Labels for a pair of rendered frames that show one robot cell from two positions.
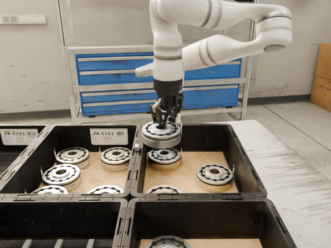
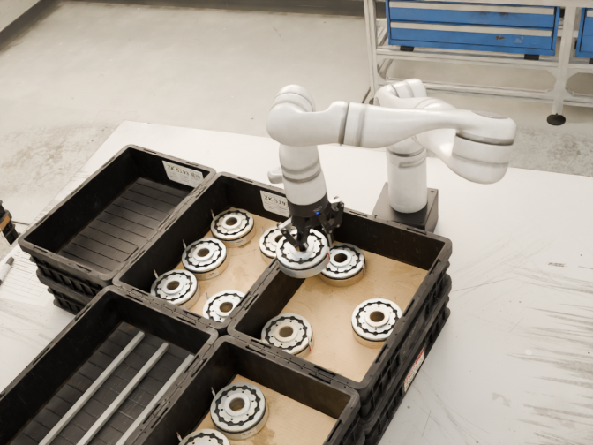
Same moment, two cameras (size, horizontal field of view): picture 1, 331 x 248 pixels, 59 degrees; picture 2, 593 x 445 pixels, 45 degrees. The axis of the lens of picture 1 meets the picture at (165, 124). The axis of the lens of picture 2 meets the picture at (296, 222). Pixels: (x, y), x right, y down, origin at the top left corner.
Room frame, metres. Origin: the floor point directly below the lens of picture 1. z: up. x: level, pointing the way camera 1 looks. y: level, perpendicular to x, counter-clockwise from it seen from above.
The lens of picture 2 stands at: (-0.05, -0.61, 1.96)
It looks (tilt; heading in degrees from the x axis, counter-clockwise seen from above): 42 degrees down; 39
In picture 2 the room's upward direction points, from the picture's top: 11 degrees counter-clockwise
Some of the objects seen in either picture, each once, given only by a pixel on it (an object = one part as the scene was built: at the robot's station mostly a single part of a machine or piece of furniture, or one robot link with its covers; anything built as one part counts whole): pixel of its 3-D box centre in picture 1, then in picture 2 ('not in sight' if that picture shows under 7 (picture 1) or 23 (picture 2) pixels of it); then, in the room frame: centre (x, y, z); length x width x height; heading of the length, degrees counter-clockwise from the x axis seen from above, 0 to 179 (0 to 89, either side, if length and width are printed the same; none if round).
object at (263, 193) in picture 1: (191, 155); (343, 288); (0.71, -0.07, 0.92); 0.40 x 0.30 x 0.02; 0
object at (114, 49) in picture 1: (162, 47); not in sight; (2.68, 0.03, 0.91); 1.70 x 0.10 x 0.05; 101
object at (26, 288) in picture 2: not in sight; (44, 253); (0.63, 0.84, 0.70); 0.33 x 0.23 x 0.01; 11
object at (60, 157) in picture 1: (72, 155); (231, 223); (0.82, 0.30, 0.86); 0.10 x 0.10 x 0.01
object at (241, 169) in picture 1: (190, 171); (346, 305); (0.71, -0.07, 0.87); 0.40 x 0.30 x 0.11; 0
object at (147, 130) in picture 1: (161, 129); (302, 248); (0.71, 0.01, 1.00); 0.10 x 0.10 x 0.01
